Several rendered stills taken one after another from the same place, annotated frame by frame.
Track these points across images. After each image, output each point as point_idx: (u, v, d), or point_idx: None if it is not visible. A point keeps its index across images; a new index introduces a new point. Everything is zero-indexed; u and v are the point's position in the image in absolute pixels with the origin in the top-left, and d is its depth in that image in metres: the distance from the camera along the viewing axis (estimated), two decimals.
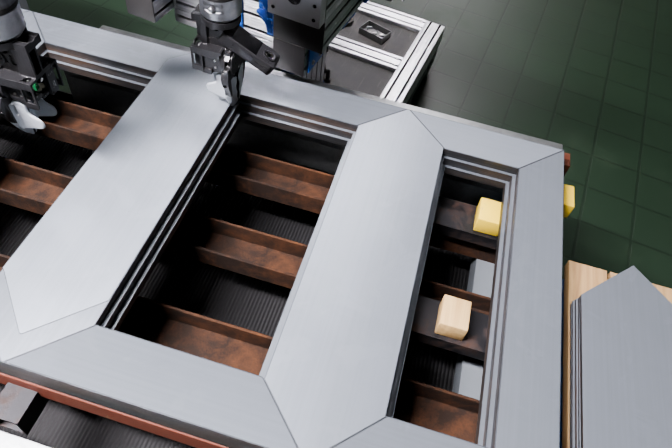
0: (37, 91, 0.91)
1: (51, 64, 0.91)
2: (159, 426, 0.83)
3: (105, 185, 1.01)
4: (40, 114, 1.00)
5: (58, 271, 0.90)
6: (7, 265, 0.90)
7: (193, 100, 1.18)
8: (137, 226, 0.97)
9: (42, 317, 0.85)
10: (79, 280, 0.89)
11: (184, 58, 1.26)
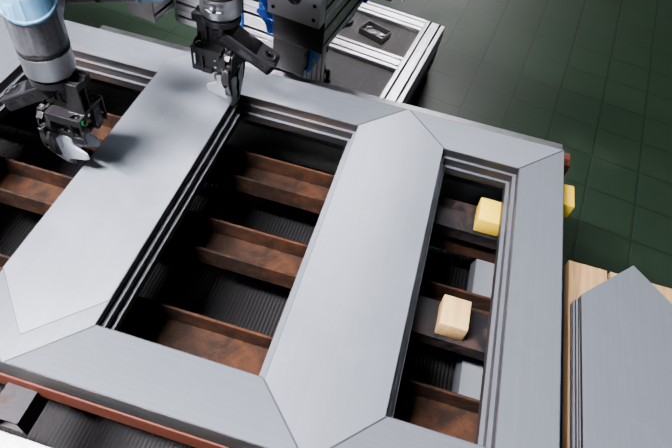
0: (84, 126, 0.95)
1: (98, 100, 0.94)
2: (159, 426, 0.83)
3: (105, 185, 1.01)
4: (83, 145, 1.03)
5: (58, 271, 0.90)
6: (7, 265, 0.90)
7: (193, 100, 1.18)
8: (137, 226, 0.97)
9: (42, 317, 0.85)
10: (79, 280, 0.89)
11: (184, 58, 1.26)
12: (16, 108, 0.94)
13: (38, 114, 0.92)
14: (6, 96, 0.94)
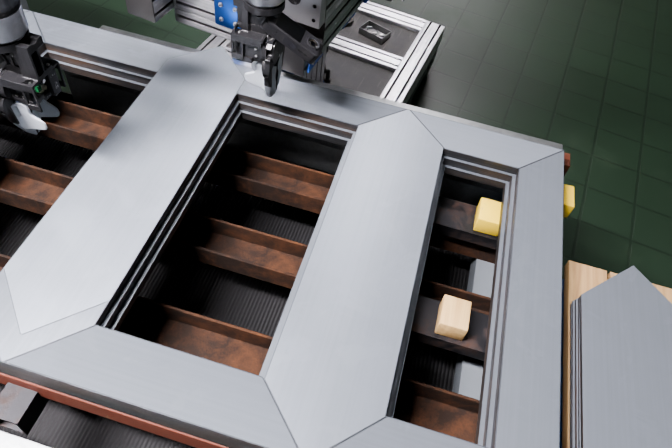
0: (39, 93, 0.91)
1: (53, 66, 0.91)
2: (159, 426, 0.83)
3: (105, 185, 1.01)
4: (43, 115, 1.00)
5: (59, 271, 0.90)
6: (8, 265, 0.89)
7: (193, 100, 1.18)
8: (138, 226, 0.97)
9: (43, 317, 0.85)
10: (80, 280, 0.89)
11: (184, 58, 1.26)
12: None
13: None
14: None
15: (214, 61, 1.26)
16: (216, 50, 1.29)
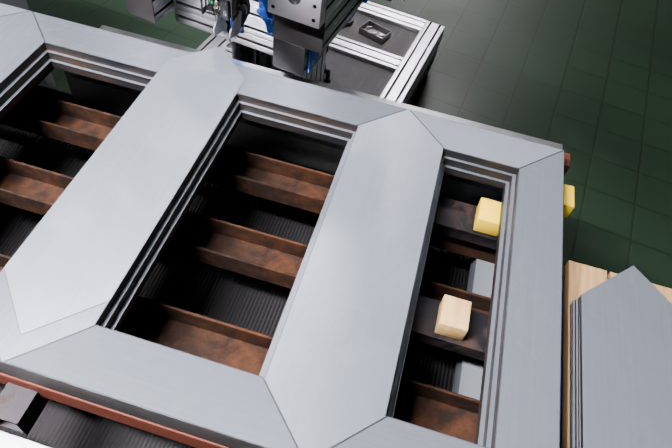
0: (213, 6, 1.21)
1: None
2: (159, 426, 0.83)
3: (105, 185, 1.01)
4: (233, 33, 1.29)
5: (59, 271, 0.90)
6: (8, 265, 0.89)
7: (193, 100, 1.18)
8: (138, 226, 0.97)
9: (43, 317, 0.85)
10: (80, 280, 0.89)
11: (184, 58, 1.26)
12: None
13: None
14: None
15: (214, 61, 1.26)
16: (216, 50, 1.29)
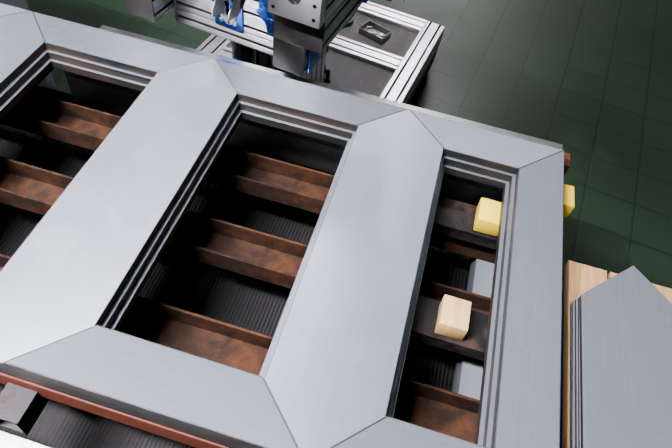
0: None
1: None
2: (159, 426, 0.83)
3: (92, 204, 0.99)
4: (232, 15, 1.25)
5: (42, 295, 0.87)
6: None
7: (183, 114, 1.15)
8: (124, 247, 0.94)
9: (24, 345, 0.82)
10: (63, 305, 0.86)
11: (175, 71, 1.23)
12: None
13: None
14: None
15: (206, 74, 1.23)
16: (208, 62, 1.26)
